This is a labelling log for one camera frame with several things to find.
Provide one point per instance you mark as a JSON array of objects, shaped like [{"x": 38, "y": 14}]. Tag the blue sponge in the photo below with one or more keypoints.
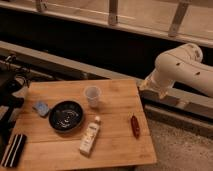
[{"x": 41, "y": 108}]

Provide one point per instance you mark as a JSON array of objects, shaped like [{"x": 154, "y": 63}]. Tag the white lotion bottle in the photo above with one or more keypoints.
[{"x": 89, "y": 136}]

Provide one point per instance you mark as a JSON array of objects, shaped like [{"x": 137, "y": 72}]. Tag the red pocket knife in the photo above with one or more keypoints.
[{"x": 135, "y": 126}]

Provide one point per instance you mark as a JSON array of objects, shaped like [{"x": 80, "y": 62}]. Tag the dark ceramic bowl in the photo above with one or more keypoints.
[{"x": 66, "y": 116}]

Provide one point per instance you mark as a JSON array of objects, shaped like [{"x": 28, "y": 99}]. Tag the clear plastic cup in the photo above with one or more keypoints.
[{"x": 92, "y": 94}]

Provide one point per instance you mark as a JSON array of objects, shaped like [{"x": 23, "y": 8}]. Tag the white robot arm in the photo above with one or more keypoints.
[{"x": 181, "y": 64}]

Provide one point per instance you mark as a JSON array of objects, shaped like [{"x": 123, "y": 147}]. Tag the black white striped block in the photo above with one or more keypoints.
[{"x": 11, "y": 158}]

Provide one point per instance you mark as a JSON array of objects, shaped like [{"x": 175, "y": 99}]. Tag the black clamp stand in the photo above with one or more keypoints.
[{"x": 14, "y": 86}]

